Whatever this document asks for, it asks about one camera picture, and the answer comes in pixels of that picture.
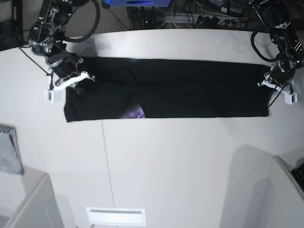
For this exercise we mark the black T-shirt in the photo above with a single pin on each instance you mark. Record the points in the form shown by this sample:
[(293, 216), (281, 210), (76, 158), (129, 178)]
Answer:
[(161, 88)]

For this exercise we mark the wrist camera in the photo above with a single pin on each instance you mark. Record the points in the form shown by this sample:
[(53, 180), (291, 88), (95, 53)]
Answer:
[(290, 98), (52, 96)]

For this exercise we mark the white cabinet right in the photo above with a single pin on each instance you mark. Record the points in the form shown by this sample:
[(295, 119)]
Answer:
[(277, 201)]

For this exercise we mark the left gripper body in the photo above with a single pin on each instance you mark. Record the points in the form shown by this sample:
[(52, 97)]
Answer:
[(280, 74)]

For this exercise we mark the white cabinet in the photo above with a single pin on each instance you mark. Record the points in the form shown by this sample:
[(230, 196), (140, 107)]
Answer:
[(28, 201), (277, 201)]

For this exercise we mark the grey folded cloth bag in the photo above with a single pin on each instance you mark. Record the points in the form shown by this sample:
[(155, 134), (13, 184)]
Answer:
[(10, 159)]

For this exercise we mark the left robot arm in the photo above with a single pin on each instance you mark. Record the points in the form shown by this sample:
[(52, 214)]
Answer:
[(275, 19)]

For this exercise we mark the blue box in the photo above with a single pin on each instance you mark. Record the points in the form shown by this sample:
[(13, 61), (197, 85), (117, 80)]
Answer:
[(129, 3)]

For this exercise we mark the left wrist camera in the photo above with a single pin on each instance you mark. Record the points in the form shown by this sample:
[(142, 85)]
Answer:
[(290, 98)]

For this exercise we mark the black keyboard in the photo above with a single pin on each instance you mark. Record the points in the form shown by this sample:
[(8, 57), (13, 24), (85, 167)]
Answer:
[(298, 174)]

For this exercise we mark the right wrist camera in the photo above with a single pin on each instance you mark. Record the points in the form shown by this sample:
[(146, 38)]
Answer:
[(52, 96)]

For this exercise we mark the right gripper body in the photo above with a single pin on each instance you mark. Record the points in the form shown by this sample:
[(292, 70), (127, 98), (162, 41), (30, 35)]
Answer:
[(67, 69)]

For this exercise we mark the white table slot plate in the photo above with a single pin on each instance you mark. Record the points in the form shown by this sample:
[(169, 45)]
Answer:
[(116, 217)]

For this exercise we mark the white cabinet left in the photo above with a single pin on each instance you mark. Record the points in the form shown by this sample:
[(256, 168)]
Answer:
[(28, 201)]

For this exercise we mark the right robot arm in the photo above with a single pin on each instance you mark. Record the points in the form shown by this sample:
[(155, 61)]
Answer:
[(47, 39)]

